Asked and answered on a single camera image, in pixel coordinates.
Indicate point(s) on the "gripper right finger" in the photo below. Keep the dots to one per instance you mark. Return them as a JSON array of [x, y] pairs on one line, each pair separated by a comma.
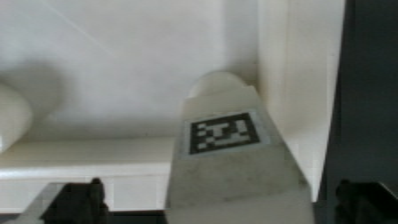
[[367, 203]]

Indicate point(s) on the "white U-shaped fence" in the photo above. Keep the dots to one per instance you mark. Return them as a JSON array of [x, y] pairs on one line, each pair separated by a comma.
[[299, 55]]

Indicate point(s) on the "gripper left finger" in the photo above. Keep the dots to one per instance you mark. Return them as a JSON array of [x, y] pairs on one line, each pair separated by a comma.
[[68, 204]]

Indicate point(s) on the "white table leg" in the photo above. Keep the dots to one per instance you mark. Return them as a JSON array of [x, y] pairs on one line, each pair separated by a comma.
[[237, 183]]

